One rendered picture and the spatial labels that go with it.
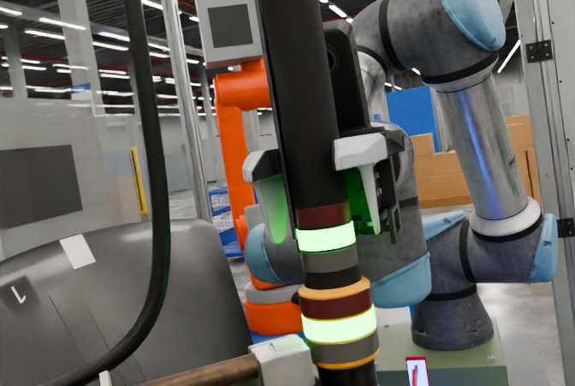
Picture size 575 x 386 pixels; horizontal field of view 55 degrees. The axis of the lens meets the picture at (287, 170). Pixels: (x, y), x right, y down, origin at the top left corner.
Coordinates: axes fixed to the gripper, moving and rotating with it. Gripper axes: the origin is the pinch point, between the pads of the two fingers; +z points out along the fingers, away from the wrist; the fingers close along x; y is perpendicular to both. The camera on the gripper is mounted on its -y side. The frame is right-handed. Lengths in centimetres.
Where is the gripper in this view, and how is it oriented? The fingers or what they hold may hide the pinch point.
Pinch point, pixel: (297, 155)
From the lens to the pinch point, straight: 29.7
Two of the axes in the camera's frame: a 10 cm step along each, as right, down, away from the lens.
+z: -2.9, 0.9, -9.5
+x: -9.5, 1.3, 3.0
